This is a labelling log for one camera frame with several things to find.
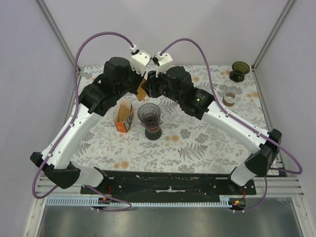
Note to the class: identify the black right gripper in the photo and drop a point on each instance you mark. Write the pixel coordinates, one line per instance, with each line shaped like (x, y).
(150, 85)

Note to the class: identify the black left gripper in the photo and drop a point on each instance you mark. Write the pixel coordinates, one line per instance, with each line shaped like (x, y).
(139, 78)

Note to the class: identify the brown paper coffee filter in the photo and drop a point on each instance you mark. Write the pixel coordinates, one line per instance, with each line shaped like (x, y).
(141, 93)

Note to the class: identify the orange coffee filter box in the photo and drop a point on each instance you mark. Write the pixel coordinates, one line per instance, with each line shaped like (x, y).
(123, 115)

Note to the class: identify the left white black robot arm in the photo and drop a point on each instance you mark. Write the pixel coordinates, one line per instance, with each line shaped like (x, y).
(120, 76)

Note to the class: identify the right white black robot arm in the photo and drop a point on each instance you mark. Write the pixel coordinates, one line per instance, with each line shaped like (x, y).
(176, 84)

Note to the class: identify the green glass dripper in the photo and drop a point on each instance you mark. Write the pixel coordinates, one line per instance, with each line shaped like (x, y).
(239, 70)

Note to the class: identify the floral patterned table mat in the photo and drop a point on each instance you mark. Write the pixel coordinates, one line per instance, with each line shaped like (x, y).
(187, 144)

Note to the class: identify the brown tape roll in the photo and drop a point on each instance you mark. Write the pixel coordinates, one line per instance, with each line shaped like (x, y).
(229, 99)

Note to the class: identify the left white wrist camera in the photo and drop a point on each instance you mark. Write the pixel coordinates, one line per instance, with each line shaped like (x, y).
(139, 60)

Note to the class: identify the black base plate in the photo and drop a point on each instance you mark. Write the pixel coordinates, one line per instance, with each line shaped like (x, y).
(170, 187)

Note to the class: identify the left aluminium frame post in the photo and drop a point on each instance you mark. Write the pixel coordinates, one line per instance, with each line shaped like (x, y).
(54, 27)

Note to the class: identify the aluminium frame post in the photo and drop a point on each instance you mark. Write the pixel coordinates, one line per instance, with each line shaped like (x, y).
(54, 27)
(273, 33)

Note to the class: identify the light blue cable duct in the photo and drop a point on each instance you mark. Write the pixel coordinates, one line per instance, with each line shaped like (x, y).
(99, 202)

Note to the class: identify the right aluminium frame post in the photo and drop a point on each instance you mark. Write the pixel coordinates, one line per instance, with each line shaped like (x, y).
(273, 33)

